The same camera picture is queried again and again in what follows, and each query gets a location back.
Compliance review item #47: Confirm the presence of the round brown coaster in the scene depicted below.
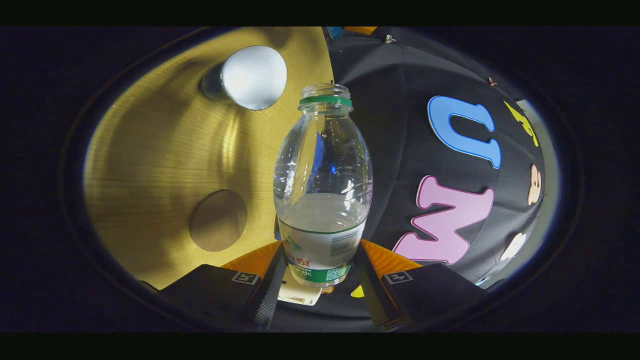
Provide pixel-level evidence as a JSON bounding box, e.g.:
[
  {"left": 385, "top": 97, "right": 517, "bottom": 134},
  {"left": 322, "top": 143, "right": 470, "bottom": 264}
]
[{"left": 189, "top": 189, "right": 249, "bottom": 253}]

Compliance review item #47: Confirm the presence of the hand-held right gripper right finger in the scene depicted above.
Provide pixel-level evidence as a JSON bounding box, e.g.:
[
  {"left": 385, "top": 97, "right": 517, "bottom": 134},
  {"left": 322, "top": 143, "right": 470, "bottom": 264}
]
[{"left": 356, "top": 239, "right": 488, "bottom": 333}]

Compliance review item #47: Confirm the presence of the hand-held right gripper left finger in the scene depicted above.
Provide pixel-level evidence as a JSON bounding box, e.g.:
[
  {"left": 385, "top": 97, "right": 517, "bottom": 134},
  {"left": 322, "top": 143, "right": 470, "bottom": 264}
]
[{"left": 137, "top": 241, "right": 288, "bottom": 333}]

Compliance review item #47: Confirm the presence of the black backdrop cloth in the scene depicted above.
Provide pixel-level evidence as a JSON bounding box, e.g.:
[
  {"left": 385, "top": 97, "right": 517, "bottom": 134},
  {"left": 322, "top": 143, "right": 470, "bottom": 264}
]
[{"left": 325, "top": 27, "right": 561, "bottom": 333}]

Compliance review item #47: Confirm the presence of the clear plastic water bottle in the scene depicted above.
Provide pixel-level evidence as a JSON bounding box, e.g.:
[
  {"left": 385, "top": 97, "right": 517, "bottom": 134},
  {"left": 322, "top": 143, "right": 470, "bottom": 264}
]
[{"left": 273, "top": 82, "right": 374, "bottom": 288}]

